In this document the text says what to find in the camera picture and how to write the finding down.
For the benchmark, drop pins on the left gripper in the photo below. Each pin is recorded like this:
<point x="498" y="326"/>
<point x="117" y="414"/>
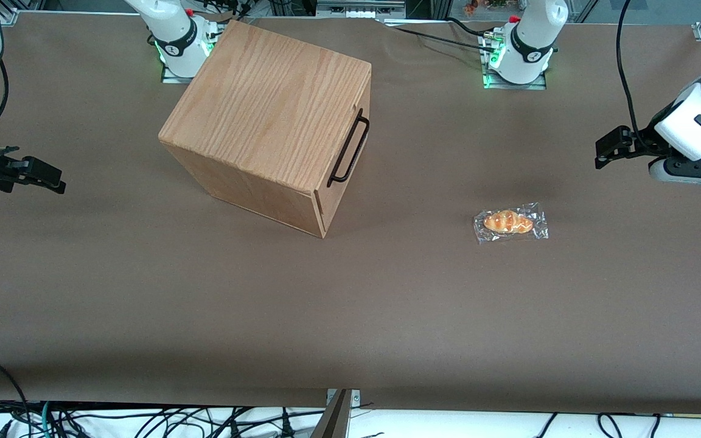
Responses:
<point x="645" y="141"/>

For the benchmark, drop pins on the wooden drawer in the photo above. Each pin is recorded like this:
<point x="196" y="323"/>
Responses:
<point x="358" y="106"/>

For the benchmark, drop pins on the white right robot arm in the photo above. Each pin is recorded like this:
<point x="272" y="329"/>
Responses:
<point x="174" y="30"/>

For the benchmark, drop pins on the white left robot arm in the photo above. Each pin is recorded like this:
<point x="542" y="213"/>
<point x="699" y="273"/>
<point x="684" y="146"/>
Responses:
<point x="527" y="36"/>

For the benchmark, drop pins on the wooden drawer cabinet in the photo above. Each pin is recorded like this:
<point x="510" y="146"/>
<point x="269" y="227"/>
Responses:
<point x="265" y="103"/>

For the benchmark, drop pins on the bread in clear plastic wrapper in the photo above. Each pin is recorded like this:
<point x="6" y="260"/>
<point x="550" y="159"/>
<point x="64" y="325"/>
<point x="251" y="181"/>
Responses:
<point x="509" y="222"/>

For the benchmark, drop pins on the orange background object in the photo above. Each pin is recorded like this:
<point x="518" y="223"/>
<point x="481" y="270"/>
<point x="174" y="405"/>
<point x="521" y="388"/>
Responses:
<point x="471" y="7"/>

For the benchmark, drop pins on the brown table cover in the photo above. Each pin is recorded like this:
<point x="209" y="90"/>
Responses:
<point x="387" y="304"/>

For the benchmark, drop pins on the grey electronics box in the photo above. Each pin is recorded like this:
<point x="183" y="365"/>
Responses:
<point x="359" y="8"/>

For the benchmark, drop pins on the dark diagonal bar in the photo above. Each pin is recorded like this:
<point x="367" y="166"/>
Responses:
<point x="332" y="423"/>

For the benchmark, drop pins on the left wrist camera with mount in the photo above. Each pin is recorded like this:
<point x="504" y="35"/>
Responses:
<point x="691" y="171"/>

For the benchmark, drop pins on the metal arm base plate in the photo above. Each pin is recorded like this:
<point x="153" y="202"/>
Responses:
<point x="171" y="76"/>
<point x="536" y="83"/>

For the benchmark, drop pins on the grey metal bracket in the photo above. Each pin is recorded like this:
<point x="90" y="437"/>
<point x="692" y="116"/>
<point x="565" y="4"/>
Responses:
<point x="353" y="397"/>

